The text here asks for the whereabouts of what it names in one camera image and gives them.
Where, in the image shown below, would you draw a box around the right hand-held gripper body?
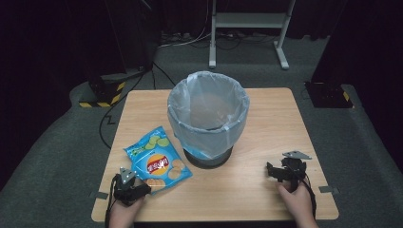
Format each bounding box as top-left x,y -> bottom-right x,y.
279,150 -> 313,193

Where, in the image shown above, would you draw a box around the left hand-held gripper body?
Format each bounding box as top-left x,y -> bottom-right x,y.
111,166 -> 147,207

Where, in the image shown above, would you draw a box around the blue chip packet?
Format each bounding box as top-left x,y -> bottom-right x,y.
123,125 -> 194,195

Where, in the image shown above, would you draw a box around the person's right hand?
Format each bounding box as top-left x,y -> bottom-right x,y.
277,180 -> 317,228

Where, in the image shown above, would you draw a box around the grey tape piece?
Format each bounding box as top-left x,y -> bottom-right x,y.
317,185 -> 340,195
88,190 -> 109,200

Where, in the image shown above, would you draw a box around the black trash bin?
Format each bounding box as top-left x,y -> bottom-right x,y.
182,145 -> 234,170

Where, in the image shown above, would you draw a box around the bin with clear liner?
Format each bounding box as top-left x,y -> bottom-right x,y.
166,70 -> 251,161

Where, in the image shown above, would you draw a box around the black stand base yellow stripes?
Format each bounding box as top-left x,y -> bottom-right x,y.
78,70 -> 127,109

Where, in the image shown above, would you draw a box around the dark curtain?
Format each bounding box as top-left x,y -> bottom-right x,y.
0,0 -> 160,191
286,0 -> 403,174

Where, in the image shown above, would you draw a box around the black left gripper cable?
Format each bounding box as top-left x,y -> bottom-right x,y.
104,174 -> 119,228

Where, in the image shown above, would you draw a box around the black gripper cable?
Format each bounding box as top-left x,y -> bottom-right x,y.
300,178 -> 318,220
104,174 -> 119,228

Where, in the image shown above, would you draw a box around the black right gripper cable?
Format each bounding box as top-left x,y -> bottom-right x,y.
300,178 -> 318,220

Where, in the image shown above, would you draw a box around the black floor cable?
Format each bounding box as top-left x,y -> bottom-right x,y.
98,62 -> 177,150

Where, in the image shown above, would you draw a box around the black base plate yellow mark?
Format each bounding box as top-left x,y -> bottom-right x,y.
303,81 -> 355,109

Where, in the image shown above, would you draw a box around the white metal stand frame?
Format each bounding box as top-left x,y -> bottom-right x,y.
207,0 -> 297,71

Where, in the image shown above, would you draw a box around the white floor cable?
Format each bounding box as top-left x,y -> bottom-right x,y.
157,29 -> 213,49

